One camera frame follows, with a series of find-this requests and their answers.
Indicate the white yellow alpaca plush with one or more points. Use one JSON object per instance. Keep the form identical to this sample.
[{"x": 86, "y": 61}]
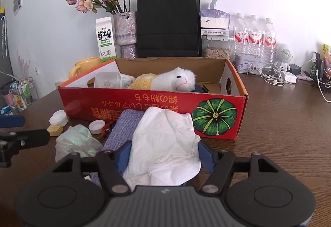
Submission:
[{"x": 178, "y": 79}]

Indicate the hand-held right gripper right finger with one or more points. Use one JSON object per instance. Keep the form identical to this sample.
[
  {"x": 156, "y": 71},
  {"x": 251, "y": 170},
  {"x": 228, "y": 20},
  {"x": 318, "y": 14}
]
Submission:
[{"x": 205, "y": 157}]

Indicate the pink small case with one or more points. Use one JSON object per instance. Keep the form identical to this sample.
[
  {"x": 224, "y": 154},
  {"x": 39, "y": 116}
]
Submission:
[{"x": 303, "y": 77}]

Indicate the white round robot toy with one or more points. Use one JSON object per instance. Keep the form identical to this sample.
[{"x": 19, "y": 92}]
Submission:
[{"x": 283, "y": 52}]

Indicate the navy zip pouch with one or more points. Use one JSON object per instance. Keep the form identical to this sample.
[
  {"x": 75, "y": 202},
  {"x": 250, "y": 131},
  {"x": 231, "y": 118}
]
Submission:
[{"x": 200, "y": 88}]

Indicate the red fabric rose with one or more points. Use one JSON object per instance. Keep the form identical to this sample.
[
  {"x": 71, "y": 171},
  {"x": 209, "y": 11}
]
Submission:
[{"x": 106, "y": 130}]

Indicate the dark cabinet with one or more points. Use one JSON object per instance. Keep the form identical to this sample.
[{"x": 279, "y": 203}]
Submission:
[{"x": 4, "y": 61}]

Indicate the white printed tin box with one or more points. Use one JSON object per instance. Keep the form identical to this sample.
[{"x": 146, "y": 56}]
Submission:
[{"x": 245, "y": 65}]

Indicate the white ridged plastic cap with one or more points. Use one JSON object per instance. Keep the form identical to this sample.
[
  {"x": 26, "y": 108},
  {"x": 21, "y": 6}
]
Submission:
[{"x": 58, "y": 117}]

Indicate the red cardboard box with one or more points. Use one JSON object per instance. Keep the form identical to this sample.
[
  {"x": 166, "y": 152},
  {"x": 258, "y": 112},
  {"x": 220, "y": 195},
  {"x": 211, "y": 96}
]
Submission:
[{"x": 155, "y": 103}]

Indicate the plastic bag with green mesh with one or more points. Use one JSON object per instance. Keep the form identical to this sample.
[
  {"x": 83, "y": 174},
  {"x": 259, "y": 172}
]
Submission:
[{"x": 77, "y": 141}]

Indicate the white slatted crate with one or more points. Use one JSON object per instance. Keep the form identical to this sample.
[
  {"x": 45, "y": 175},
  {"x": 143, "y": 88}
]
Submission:
[{"x": 59, "y": 84}]

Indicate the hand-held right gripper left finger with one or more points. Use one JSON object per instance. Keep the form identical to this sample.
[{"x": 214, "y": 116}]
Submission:
[{"x": 122, "y": 156}]

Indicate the purple tissue pack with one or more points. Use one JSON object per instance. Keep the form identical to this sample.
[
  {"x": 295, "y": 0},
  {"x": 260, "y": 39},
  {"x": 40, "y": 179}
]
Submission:
[{"x": 214, "y": 21}]

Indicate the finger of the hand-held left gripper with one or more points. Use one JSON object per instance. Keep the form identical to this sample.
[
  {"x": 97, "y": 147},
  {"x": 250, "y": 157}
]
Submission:
[
  {"x": 33, "y": 137},
  {"x": 13, "y": 121}
]

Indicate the yellow rectangular block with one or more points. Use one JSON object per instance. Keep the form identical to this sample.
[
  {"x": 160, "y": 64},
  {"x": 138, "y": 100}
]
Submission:
[{"x": 55, "y": 130}]

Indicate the black paper bag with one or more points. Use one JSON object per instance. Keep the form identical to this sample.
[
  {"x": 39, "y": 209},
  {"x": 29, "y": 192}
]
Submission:
[{"x": 168, "y": 22}]

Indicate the black power adapter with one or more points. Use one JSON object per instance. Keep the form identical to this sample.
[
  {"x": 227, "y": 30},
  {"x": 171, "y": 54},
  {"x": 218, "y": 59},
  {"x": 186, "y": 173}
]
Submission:
[{"x": 294, "y": 69}]

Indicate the white charger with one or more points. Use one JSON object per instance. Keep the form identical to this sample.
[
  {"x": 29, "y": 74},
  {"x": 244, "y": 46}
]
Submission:
[{"x": 291, "y": 77}]

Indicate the yellow snack bag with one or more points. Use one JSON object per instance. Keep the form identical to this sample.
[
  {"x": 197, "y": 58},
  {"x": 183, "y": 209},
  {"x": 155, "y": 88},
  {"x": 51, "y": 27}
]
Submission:
[{"x": 328, "y": 56}]

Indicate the small white cap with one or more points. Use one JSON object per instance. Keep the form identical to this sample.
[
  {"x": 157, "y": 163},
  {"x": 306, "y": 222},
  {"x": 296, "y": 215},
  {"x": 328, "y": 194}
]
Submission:
[{"x": 96, "y": 126}]

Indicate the yellow mug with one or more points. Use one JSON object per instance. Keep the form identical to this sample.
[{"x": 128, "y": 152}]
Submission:
[{"x": 86, "y": 63}]

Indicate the white green milk carton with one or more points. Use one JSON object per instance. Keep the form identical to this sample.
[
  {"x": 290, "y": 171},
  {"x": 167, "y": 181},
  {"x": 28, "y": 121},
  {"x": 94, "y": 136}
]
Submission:
[{"x": 105, "y": 38}]

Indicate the clear labelled plastic bottle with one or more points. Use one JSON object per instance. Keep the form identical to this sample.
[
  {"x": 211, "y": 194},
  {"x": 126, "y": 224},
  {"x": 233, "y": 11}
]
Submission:
[{"x": 108, "y": 80}]

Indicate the dried lavender sprigs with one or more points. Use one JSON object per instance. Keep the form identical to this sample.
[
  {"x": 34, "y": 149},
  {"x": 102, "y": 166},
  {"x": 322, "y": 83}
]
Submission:
[{"x": 23, "y": 64}]

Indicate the clear container of seeds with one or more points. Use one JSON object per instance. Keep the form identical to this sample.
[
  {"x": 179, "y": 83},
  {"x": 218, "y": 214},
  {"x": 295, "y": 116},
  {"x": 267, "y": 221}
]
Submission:
[{"x": 217, "y": 52}]

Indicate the purple textured vase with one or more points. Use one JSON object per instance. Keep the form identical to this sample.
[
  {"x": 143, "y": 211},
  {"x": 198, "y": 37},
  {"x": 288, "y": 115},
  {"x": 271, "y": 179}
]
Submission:
[{"x": 125, "y": 28}]

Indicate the green small bottle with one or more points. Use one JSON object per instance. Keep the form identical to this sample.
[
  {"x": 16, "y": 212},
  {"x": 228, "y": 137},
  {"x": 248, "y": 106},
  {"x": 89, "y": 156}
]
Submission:
[{"x": 313, "y": 68}]

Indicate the white wall socket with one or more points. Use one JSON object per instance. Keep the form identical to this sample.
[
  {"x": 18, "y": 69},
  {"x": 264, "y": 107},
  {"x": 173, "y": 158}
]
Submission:
[{"x": 37, "y": 70}]

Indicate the white cloth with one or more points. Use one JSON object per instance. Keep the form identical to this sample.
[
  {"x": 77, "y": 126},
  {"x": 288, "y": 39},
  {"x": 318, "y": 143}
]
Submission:
[{"x": 165, "y": 144}]

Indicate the black phone stand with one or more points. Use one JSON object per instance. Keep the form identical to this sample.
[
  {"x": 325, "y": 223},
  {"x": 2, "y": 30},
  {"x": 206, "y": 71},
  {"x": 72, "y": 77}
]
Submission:
[{"x": 320, "y": 69}]

